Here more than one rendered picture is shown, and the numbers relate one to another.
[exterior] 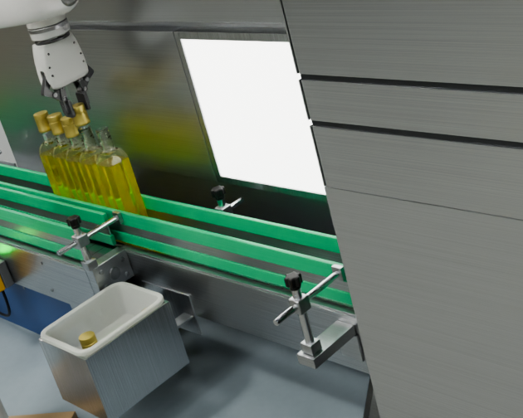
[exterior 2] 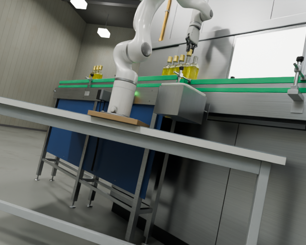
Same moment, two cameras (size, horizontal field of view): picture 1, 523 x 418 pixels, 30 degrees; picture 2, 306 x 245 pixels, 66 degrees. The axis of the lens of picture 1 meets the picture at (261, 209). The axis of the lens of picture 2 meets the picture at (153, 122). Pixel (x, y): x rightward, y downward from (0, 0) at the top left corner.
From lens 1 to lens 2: 147 cm
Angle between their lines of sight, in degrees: 30
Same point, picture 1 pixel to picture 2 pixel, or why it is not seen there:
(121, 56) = (206, 47)
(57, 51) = (195, 30)
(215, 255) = (231, 86)
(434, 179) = not seen: outside the picture
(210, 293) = (223, 100)
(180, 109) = (222, 61)
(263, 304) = (251, 98)
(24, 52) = (161, 57)
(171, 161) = not seen: hidden behind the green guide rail
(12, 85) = (149, 69)
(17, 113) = not seen: hidden behind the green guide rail
